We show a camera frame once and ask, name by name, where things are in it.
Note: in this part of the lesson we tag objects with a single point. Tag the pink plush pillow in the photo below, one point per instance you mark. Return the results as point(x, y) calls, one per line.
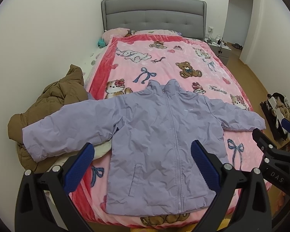
point(118, 32)

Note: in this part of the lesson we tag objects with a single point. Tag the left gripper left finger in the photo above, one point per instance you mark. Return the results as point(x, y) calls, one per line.
point(32, 212)

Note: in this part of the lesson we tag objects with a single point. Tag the brown puffer coat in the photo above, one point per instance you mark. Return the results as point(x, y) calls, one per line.
point(69, 89)

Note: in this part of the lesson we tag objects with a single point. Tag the lavender puffer jacket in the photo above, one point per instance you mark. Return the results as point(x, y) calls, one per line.
point(152, 171)

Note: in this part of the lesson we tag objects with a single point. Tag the pink cartoon fleece blanket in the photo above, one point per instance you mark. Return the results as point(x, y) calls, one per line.
point(127, 65)

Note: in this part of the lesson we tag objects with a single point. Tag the grey upholstered headboard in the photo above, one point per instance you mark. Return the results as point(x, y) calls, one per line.
point(185, 16)

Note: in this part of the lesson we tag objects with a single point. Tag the cream quilted bedspread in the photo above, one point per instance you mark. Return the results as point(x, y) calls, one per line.
point(102, 149)

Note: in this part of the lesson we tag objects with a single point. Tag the grey bedside table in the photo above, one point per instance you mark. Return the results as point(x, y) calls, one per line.
point(221, 51)

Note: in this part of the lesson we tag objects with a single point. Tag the dark clothes pile on chair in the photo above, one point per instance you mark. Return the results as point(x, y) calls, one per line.
point(276, 108)

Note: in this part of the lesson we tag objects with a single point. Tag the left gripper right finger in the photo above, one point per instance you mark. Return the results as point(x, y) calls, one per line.
point(252, 212)

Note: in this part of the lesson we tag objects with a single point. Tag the teal plush toy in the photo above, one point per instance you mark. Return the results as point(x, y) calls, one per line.
point(101, 43)

